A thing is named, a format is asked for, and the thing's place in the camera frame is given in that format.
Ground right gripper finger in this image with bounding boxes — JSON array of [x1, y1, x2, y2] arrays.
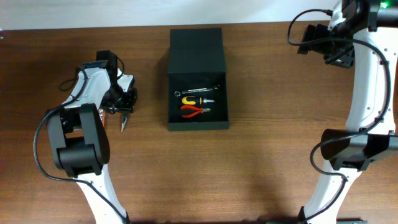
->
[[297, 25, 316, 55], [313, 24, 331, 53]]

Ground orange black needle-nose pliers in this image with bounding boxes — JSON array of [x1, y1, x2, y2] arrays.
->
[[121, 113, 129, 132]]

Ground silver combination wrench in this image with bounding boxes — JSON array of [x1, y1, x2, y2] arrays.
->
[[174, 85, 220, 96]]

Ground small red cutting pliers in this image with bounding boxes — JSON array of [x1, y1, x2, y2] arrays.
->
[[180, 105, 211, 119]]

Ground yellow black screwdriver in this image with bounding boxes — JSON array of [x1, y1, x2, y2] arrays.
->
[[182, 96, 216, 105]]

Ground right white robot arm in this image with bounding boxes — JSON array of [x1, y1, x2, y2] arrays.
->
[[297, 0, 397, 223]]

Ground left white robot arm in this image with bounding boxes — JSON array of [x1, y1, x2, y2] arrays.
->
[[42, 50, 137, 223]]

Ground black open box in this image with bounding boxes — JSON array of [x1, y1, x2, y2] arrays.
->
[[167, 28, 229, 131]]

